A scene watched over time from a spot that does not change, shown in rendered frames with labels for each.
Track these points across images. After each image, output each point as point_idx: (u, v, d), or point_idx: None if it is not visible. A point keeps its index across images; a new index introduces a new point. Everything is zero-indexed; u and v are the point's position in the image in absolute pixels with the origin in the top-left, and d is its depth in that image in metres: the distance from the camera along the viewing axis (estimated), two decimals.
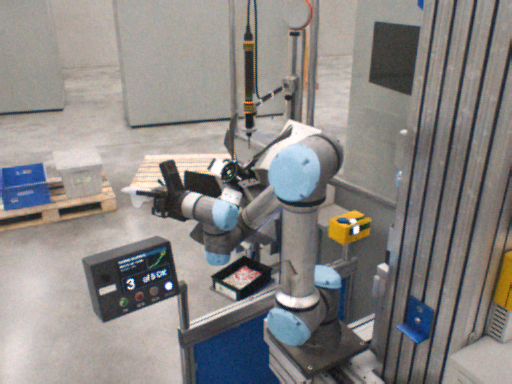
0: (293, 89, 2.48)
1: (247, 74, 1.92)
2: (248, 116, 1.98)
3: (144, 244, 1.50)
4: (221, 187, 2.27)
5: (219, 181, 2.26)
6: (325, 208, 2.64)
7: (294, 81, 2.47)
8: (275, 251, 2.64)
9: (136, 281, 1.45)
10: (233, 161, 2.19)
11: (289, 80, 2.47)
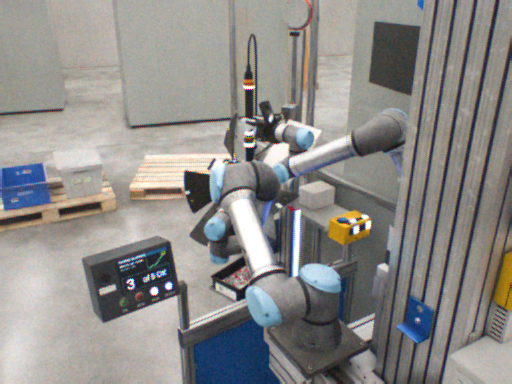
0: (292, 117, 2.54)
1: (247, 111, 1.98)
2: (248, 150, 2.05)
3: (144, 244, 1.50)
4: None
5: None
6: (325, 208, 2.64)
7: (293, 109, 2.53)
8: (275, 251, 2.64)
9: (136, 281, 1.45)
10: (233, 161, 2.19)
11: (288, 108, 2.53)
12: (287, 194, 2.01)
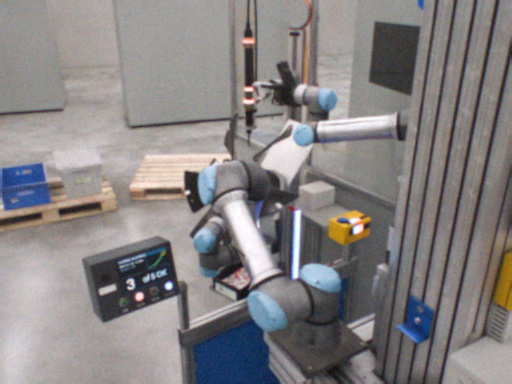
0: None
1: (247, 71, 1.91)
2: (248, 113, 1.98)
3: (144, 244, 1.50)
4: None
5: None
6: (325, 208, 2.64)
7: (294, 78, 2.46)
8: (275, 251, 2.64)
9: (136, 281, 1.45)
10: (233, 161, 2.19)
11: None
12: (287, 194, 2.01)
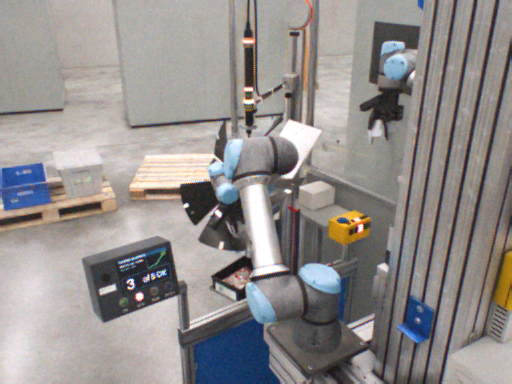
0: (293, 87, 2.48)
1: (247, 71, 1.91)
2: (248, 113, 1.98)
3: (144, 244, 1.50)
4: None
5: None
6: (325, 208, 2.64)
7: (294, 78, 2.46)
8: None
9: (136, 281, 1.45)
10: None
11: (289, 77, 2.47)
12: (240, 239, 2.08)
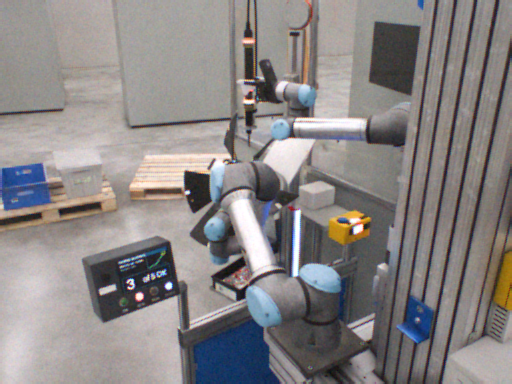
0: None
1: (247, 71, 1.91)
2: (248, 113, 1.98)
3: (144, 244, 1.50)
4: None
5: (234, 159, 2.26)
6: (325, 208, 2.64)
7: (294, 78, 2.46)
8: (275, 251, 2.64)
9: (136, 281, 1.45)
10: None
11: (289, 77, 2.47)
12: None
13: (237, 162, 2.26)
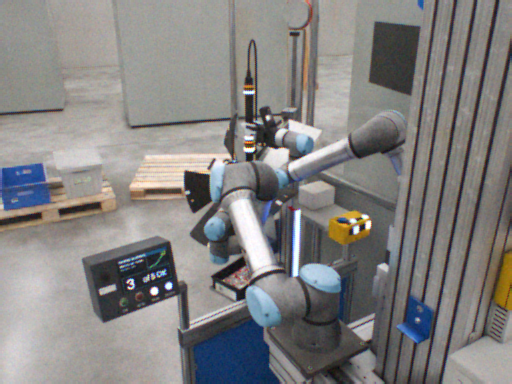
0: (292, 121, 2.55)
1: (247, 116, 1.99)
2: (248, 155, 2.05)
3: (144, 244, 1.50)
4: None
5: (234, 159, 2.26)
6: (325, 208, 2.64)
7: (293, 113, 2.54)
8: (275, 251, 2.64)
9: (136, 281, 1.45)
10: None
11: (288, 112, 2.54)
12: None
13: (237, 162, 2.26)
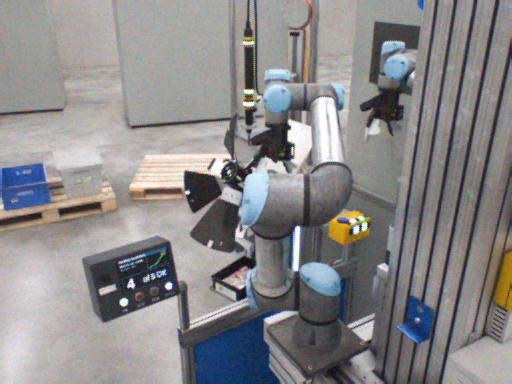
0: None
1: (247, 70, 1.91)
2: (248, 112, 1.98)
3: (144, 244, 1.50)
4: None
5: (234, 159, 2.26)
6: None
7: (294, 78, 2.46)
8: None
9: (136, 281, 1.45)
10: (240, 168, 2.14)
11: (289, 77, 2.46)
12: (229, 240, 2.13)
13: (237, 162, 2.26)
